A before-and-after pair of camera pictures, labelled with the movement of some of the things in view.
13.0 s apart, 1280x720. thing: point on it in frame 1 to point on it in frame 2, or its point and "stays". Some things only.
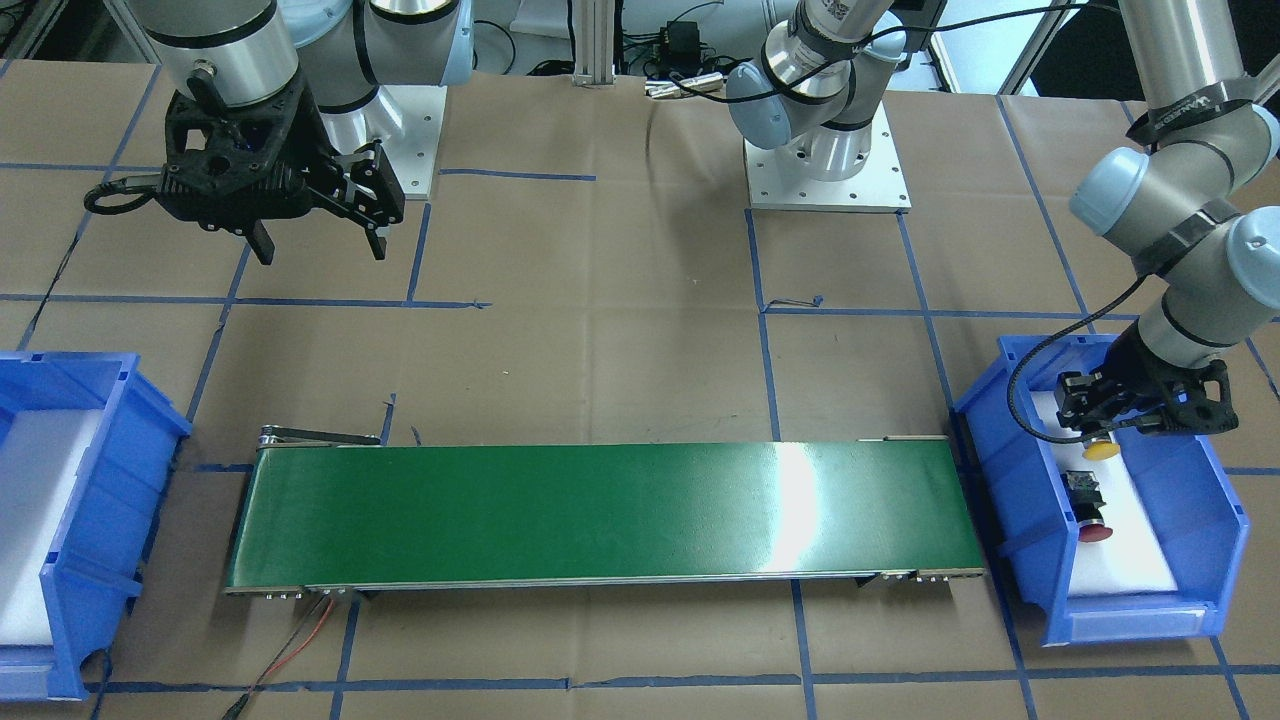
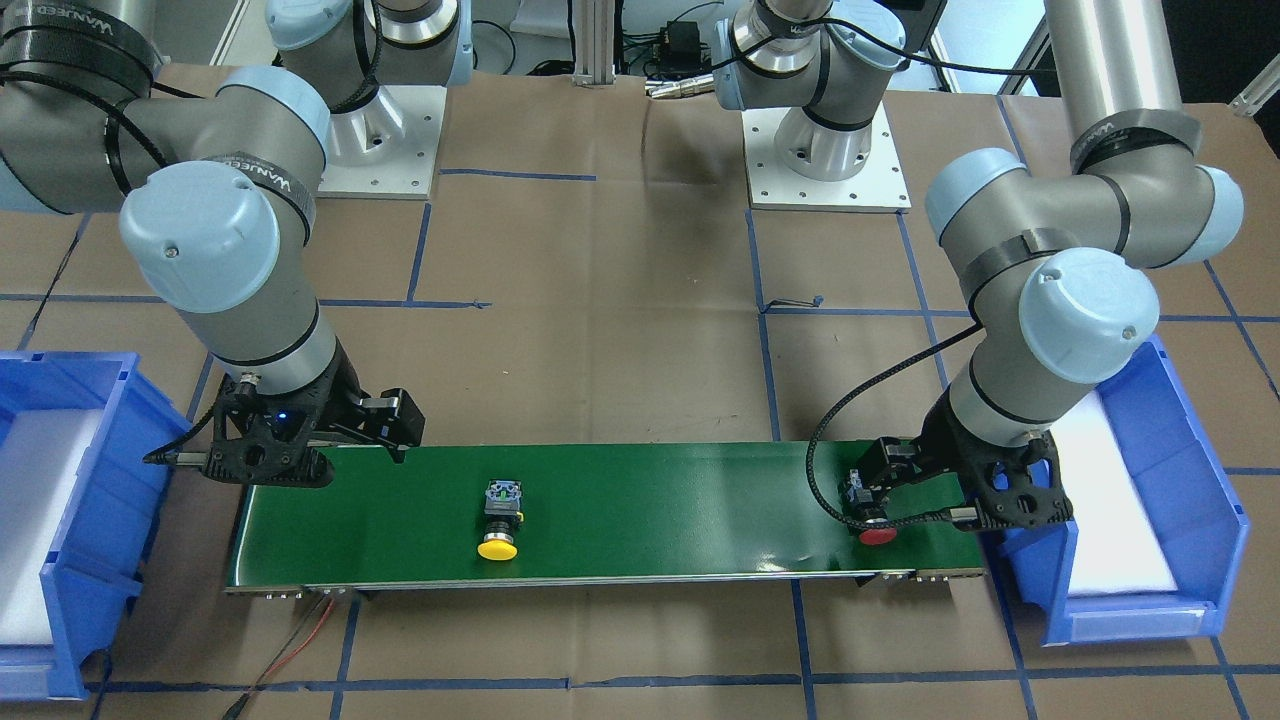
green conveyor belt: (327, 511) stays
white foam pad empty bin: (41, 457) stays
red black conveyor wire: (265, 673) stays
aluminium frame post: (594, 43) stays
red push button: (1086, 500) to (878, 535)
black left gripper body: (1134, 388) to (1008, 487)
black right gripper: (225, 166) to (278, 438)
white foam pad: (1134, 557) stays
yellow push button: (1101, 449) to (502, 508)
